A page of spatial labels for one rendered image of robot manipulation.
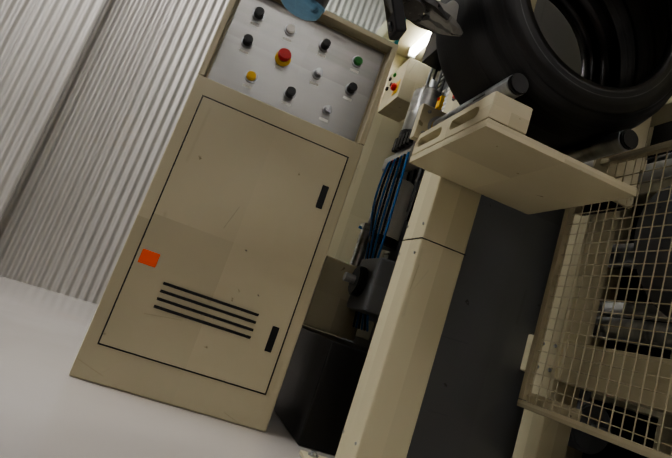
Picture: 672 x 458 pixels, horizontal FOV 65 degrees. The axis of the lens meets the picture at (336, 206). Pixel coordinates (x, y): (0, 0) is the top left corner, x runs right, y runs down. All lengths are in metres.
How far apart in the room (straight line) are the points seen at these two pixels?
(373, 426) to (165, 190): 0.84
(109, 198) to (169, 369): 2.09
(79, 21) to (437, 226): 2.65
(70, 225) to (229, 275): 2.07
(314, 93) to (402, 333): 0.82
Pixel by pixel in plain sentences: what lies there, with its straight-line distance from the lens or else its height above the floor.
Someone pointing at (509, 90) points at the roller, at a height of 0.88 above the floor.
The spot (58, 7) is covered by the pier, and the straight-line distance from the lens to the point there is 3.56.
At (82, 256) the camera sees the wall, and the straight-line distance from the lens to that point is 3.53.
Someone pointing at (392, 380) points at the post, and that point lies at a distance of 1.36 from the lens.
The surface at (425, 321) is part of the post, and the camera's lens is 1.38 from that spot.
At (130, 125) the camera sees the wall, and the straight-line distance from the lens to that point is 3.60.
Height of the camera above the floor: 0.34
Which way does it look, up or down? 12 degrees up
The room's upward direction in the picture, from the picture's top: 19 degrees clockwise
